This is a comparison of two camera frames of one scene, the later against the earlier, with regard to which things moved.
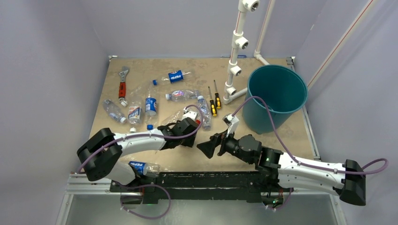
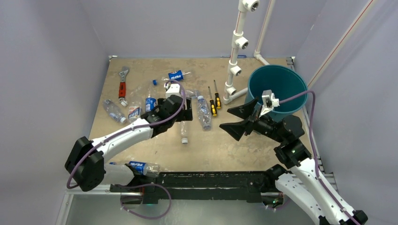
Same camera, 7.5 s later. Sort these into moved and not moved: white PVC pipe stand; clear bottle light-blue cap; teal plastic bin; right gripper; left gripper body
Moved: left gripper body; right gripper
Not moved: clear bottle light-blue cap; white PVC pipe stand; teal plastic bin
